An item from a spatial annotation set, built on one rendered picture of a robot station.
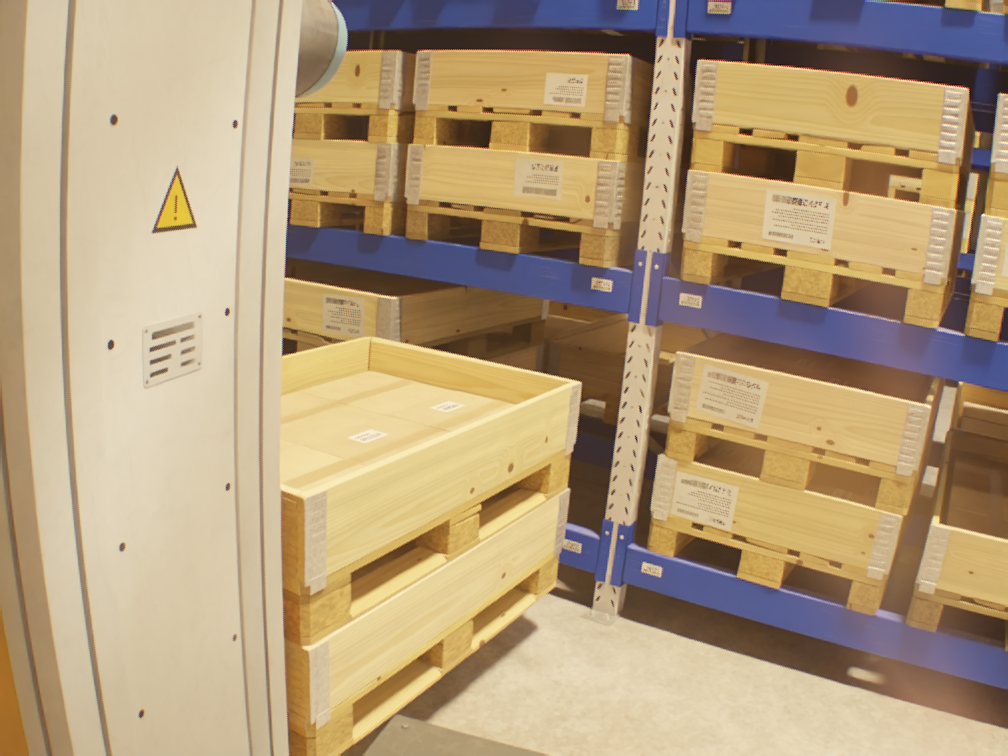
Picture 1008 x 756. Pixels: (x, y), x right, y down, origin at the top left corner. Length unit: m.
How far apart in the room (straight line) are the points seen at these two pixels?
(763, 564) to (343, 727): 1.44
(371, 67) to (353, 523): 1.94
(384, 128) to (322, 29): 2.15
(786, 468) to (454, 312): 1.53
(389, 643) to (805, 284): 1.52
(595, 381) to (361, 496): 2.59
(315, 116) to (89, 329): 2.87
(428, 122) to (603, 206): 0.73
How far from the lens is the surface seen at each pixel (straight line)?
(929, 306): 2.59
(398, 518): 1.98
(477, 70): 3.07
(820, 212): 2.62
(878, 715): 2.90
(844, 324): 2.63
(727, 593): 2.94
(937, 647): 2.89
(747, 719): 2.72
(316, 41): 1.12
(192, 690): 0.88
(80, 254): 0.64
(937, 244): 2.57
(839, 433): 2.69
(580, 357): 4.31
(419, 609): 2.17
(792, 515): 2.79
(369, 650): 2.04
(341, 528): 1.82
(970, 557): 2.75
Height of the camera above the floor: 1.51
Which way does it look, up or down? 16 degrees down
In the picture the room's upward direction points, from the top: 5 degrees clockwise
